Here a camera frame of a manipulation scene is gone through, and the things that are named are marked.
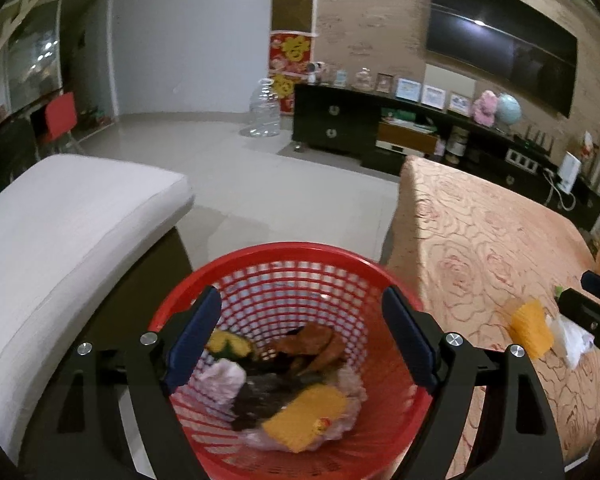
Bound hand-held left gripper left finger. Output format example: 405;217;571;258
19;285;223;480

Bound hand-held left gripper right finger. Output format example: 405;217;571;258
381;285;566;480

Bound large yellow foam net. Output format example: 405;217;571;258
510;299;553;361

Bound black plastic bag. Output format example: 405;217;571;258
230;370;306;431

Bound red plastic mesh basket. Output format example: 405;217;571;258
147;242;433;480

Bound small yellow foam net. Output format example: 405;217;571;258
260;385;349;454

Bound white tower device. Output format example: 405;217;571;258
560;152;580;193

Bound white power strip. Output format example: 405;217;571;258
505;150;538;168

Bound black antenna router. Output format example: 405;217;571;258
512;129;553;153

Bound white cushioned ottoman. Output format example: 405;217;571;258
0;154;196;466

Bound wooden drawer box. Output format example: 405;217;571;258
377;122;438;153

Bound storage jars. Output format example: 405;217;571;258
447;127;470;158

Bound light blue globe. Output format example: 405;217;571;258
495;92;523;133

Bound pink plush toy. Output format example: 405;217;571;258
472;90;498;126

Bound black TV cabinet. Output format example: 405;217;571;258
292;82;600;233

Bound clear water jug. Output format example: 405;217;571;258
239;77;282;139

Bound white panel board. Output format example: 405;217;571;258
425;64;477;96

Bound black chair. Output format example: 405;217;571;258
0;117;38;191

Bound red chair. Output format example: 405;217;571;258
44;92;81;153

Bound red festive poster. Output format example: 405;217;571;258
269;31;313;113

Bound wooden staircase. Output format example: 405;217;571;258
0;0;56;81

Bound white cable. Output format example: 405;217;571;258
544;169;578;211

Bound black wall television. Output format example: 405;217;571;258
425;0;579;120

